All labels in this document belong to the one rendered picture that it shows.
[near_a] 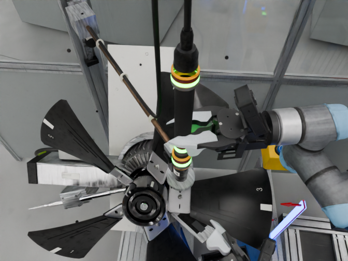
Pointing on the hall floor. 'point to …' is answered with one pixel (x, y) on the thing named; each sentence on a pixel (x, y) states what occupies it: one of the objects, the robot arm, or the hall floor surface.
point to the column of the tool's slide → (90, 74)
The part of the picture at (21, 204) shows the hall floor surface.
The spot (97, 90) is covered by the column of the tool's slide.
